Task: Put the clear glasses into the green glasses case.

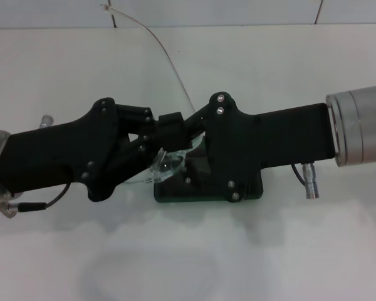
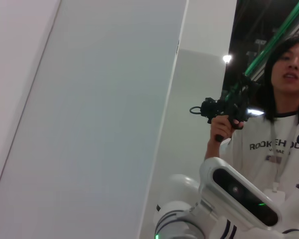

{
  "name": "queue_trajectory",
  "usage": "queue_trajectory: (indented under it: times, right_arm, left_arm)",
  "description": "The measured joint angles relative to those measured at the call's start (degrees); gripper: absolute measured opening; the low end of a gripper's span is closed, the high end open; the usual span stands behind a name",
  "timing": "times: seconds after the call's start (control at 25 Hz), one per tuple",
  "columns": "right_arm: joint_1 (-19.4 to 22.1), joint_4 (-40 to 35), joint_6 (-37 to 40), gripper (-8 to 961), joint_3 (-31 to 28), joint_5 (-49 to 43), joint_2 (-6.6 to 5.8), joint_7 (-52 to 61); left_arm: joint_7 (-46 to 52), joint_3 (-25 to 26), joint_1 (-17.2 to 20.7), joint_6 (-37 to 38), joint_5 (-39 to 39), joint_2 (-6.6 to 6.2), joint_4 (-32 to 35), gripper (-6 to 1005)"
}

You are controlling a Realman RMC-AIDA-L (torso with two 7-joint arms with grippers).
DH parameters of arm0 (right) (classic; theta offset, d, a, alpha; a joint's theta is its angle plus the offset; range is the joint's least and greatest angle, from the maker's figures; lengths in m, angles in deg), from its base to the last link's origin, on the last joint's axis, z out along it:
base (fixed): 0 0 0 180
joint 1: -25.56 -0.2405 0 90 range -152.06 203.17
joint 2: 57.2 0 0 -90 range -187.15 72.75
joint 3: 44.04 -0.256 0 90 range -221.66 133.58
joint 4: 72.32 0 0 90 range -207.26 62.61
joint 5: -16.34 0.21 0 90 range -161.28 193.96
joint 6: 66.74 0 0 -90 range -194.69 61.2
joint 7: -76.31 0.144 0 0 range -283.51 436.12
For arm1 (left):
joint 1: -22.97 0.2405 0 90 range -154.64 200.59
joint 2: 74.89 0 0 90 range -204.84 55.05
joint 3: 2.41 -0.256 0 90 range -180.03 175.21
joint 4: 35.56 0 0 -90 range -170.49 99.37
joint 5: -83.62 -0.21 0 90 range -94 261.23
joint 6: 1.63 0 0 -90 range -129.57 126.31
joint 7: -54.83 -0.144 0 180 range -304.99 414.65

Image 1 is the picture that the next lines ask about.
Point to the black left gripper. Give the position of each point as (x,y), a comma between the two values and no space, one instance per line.
(50,156)

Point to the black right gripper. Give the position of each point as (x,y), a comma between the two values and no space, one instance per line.
(269,138)

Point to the clear transparent glasses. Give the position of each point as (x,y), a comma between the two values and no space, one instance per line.
(166,166)

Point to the green glasses case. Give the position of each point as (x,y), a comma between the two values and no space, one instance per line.
(175,196)

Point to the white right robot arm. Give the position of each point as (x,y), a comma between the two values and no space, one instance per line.
(363,125)

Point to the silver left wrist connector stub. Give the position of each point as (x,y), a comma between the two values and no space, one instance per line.
(47,121)

